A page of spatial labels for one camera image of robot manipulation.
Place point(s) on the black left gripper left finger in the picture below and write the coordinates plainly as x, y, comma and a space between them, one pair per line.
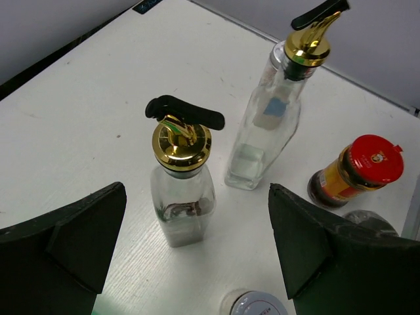
57, 263

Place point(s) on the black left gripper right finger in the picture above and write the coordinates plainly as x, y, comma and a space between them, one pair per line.
333, 266

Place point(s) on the glass bottle with dark residue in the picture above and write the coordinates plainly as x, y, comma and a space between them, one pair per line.
182, 188

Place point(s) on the clear glass oil bottle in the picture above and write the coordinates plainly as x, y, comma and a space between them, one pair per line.
272, 114

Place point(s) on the white powder jar silver lid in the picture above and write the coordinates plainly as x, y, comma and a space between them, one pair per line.
372, 221

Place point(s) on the small dark spice jar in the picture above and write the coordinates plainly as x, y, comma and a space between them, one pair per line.
248, 302

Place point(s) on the red lid sauce jar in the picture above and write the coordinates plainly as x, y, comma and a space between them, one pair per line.
368, 164

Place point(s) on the left table logo sticker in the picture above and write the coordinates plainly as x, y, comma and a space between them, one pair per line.
145, 5

